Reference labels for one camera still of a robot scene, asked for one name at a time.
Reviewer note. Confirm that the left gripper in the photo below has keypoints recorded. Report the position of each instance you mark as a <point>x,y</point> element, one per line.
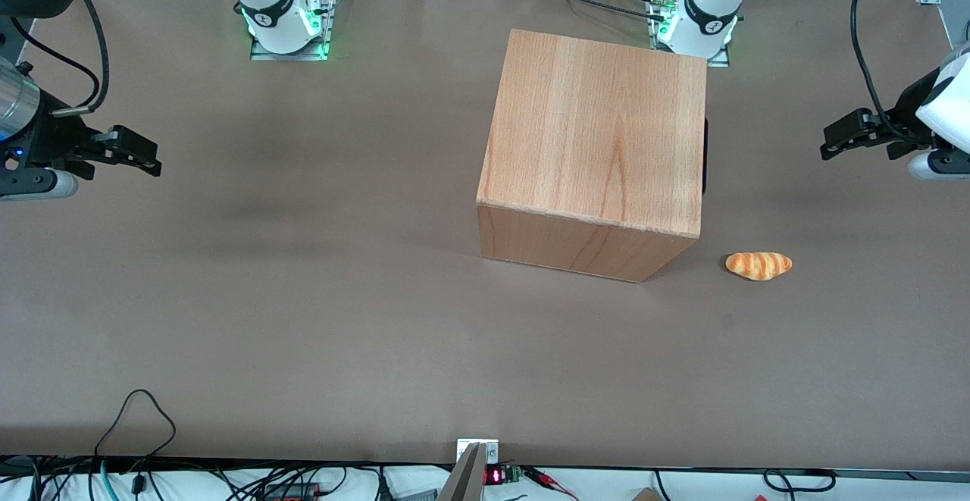
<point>912,109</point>

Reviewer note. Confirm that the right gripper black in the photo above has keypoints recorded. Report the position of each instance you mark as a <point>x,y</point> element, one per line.
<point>51,139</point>

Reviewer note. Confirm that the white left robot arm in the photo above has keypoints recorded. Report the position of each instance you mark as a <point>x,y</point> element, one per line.
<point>708,8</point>

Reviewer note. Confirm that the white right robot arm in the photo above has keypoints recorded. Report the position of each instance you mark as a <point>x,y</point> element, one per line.
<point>265,1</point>

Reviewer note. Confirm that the wooden drawer cabinet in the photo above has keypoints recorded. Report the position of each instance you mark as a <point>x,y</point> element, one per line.
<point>591,129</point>

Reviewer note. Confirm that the toy croissant bread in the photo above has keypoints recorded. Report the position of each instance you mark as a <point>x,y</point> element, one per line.
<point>758,266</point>

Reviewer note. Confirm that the orange black power strip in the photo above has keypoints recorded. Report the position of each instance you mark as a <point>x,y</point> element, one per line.
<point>292,493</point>

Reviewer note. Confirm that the brown cardboard piece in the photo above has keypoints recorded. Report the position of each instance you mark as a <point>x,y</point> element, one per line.
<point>646,496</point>

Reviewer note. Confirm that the wooden bar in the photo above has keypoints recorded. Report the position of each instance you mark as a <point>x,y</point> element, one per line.
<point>464,482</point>

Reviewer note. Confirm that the red LED display module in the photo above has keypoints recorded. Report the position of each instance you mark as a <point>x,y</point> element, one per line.
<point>494,476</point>

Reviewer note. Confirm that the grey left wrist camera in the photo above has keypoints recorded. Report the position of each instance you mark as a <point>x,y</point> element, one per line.
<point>936,166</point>

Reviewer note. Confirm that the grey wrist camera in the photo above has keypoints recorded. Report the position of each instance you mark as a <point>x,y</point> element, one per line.
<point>38,184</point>
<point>936,166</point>

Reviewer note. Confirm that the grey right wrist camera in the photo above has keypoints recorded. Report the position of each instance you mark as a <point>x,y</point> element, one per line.
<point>38,184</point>

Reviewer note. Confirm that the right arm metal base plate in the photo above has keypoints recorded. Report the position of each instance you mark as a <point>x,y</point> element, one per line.
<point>288,55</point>

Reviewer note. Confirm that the small metal bracket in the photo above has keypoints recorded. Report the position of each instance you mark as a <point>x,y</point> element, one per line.
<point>491,452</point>

